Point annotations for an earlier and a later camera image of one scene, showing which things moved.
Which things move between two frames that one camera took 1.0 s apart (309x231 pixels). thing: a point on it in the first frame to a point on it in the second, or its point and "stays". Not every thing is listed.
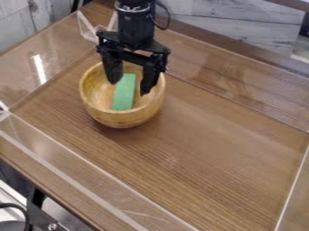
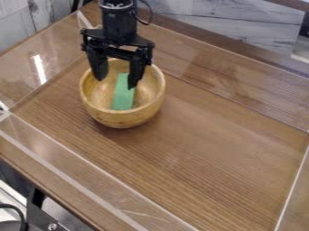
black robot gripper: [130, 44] to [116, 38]
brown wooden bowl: [96, 92] stays
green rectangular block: [123, 97] stays
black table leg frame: [39, 220] stays
